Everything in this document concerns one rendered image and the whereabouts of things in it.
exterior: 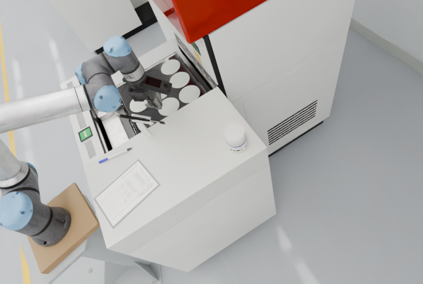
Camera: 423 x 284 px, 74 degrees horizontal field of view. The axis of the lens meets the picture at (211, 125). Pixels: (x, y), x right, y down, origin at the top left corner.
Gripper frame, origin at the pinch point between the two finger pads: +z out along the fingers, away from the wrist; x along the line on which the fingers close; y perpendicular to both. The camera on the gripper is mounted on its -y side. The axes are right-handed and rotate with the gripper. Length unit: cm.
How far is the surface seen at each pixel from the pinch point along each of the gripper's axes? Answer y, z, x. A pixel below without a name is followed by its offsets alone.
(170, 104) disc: -0.1, 7.2, -6.3
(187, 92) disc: -6.8, 7.2, -12.7
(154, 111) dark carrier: 7.0, 7.3, -2.5
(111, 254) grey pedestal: 34, 49, 54
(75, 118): 41.3, 1.2, 4.4
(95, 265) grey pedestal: 72, 96, 58
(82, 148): 31.7, 1.2, 19.4
